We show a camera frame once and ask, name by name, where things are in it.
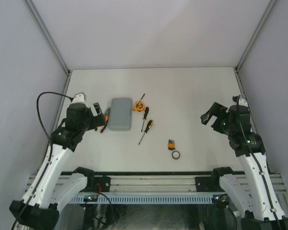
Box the grey plastic tool case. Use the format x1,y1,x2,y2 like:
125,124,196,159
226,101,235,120
108,98,132,131

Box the black yellow screwdriver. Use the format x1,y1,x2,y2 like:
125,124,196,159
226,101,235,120
138,120,154,145
141,107,149,131

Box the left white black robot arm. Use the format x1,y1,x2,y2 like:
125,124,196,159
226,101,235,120
9,103,105,230

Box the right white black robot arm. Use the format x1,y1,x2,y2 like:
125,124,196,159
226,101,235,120
200,97,288,230

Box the orange black pliers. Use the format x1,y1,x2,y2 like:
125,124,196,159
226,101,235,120
100,107,110,133

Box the orange tape measure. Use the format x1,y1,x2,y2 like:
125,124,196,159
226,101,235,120
133,101,145,112

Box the black tape roll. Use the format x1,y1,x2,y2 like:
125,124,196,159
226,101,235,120
171,150,181,160

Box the orange hex key set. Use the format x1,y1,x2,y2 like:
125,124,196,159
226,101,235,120
168,139,176,150

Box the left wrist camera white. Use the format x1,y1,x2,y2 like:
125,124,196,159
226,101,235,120
71,92,87,104

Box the left black camera cable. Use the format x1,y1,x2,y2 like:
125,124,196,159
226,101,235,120
11,92,72,230

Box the aluminium front rail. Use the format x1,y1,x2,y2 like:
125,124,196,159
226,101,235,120
25,173,286,193

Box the blue slotted cable duct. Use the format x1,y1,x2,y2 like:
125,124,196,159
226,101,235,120
69,194,214,205

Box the right aluminium frame post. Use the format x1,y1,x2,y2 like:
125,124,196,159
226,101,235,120
234,0,278,72

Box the aluminium frame post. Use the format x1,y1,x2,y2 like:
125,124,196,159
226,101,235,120
234,0,278,72
23,0,70,76

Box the left aluminium frame post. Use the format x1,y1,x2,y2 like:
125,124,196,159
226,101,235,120
23,0,70,76

